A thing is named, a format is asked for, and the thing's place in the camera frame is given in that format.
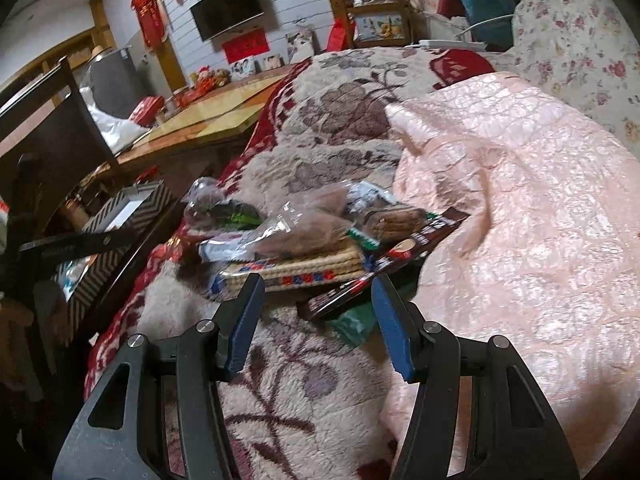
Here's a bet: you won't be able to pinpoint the blue bag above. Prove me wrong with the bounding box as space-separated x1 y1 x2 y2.
454 0 518 43

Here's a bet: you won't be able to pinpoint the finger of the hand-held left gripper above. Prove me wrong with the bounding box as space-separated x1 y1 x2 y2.
19 227 138 261

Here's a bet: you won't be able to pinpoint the blue white snack packet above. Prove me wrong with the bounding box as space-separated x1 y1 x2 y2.
199 237 261 263

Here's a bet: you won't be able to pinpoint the white power strip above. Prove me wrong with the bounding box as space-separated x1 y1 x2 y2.
419 37 486 52

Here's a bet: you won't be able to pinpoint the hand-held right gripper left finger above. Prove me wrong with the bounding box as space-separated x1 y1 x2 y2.
52 272 266 480

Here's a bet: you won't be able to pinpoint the floral fleece blanket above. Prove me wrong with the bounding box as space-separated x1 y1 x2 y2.
82 47 496 480

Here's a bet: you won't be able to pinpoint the stuffed toys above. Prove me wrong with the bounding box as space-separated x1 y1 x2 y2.
190 66 232 88

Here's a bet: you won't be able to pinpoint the clear cookie packet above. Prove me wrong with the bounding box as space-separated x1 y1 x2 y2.
362 202 431 243

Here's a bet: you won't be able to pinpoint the floral print bedding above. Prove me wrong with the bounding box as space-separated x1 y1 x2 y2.
500 0 640 143

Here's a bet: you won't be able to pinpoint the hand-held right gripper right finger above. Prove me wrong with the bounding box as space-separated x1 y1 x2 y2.
371 275 581 480

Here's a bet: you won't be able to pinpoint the dark wooden chair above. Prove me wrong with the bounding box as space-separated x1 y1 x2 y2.
0 56 181 376

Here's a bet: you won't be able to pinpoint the striped cardboard box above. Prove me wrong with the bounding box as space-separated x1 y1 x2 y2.
52 180 173 331

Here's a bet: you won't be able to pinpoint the grey refrigerator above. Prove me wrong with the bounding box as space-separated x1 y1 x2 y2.
82 45 138 111

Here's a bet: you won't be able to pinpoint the white green snack packet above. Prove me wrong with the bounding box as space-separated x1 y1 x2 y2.
347 227 383 251

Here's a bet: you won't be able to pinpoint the red wall banner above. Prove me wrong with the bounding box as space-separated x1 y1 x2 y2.
221 29 268 64

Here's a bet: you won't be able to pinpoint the red box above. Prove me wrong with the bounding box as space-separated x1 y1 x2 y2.
129 96 166 126

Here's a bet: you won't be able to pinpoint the white plastic bag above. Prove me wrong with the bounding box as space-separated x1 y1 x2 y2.
80 87 151 148

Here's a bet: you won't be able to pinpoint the red gift bag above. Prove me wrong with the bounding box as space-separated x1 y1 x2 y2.
327 19 351 52

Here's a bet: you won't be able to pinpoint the wall television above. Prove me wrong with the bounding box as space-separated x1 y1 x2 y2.
189 0 265 42

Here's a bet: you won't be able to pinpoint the large photo print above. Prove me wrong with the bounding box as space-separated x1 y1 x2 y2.
286 27 315 63

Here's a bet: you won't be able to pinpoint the wooden table with glass top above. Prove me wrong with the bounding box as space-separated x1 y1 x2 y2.
95 62 311 181

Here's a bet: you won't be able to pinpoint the green black snack packet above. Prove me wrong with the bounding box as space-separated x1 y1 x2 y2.
215 200 263 231

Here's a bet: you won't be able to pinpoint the red hanging decoration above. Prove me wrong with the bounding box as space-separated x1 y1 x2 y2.
131 0 168 46

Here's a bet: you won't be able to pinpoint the clear zip bag brown snacks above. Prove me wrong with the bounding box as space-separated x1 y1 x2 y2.
240 182 361 261

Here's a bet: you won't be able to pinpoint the pink quilt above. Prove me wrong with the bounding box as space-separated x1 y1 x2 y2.
382 72 640 480

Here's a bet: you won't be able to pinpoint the dark brown snack packet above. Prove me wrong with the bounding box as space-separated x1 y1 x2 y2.
372 208 471 273
297 272 396 322

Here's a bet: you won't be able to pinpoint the clear bag dark snacks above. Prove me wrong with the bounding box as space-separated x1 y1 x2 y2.
182 177 226 233

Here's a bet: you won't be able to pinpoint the wooden shelf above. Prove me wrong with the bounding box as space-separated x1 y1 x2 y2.
332 0 416 51

